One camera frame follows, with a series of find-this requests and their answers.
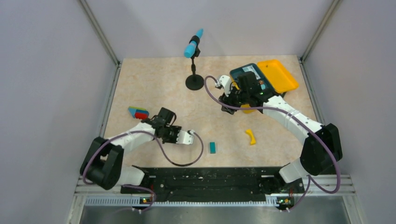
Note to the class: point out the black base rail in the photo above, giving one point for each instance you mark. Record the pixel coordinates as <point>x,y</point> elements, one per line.
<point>217,185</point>

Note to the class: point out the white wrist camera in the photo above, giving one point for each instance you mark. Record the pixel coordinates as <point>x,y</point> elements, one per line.
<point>185,137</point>
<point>224,82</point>

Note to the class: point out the teal divided tray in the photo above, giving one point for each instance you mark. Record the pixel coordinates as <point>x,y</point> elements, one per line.
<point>235,73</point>

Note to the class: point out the white teal label packet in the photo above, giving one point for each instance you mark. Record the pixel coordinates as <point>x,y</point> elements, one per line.
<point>249,68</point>

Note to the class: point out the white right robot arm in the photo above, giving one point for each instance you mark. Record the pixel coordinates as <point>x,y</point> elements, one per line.
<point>321,143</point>

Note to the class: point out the blue microphone on stand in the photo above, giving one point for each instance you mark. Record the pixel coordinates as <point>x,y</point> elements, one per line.
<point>194,81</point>

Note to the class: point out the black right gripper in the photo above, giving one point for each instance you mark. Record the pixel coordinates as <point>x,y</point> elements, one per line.
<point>228,100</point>

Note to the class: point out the colourful toy brick block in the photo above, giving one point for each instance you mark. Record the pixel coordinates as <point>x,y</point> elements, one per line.
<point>138,113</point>

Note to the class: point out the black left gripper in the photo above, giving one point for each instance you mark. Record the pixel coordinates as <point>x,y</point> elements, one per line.
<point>174,140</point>

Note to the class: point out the teal rectangular block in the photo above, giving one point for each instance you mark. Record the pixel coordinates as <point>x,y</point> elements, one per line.
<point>212,147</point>

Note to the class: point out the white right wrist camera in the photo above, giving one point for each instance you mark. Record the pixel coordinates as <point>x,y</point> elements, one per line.
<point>224,82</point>

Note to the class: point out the yellow curved plastic piece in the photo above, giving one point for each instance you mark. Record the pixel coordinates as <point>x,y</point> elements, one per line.
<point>249,132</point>

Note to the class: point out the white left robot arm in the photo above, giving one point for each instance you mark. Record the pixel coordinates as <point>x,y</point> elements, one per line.
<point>103,164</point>

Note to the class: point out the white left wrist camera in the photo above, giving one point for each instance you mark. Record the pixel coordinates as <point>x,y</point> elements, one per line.
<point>185,137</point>

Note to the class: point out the yellow medicine kit box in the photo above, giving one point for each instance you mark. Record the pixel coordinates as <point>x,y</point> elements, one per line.
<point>282,81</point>

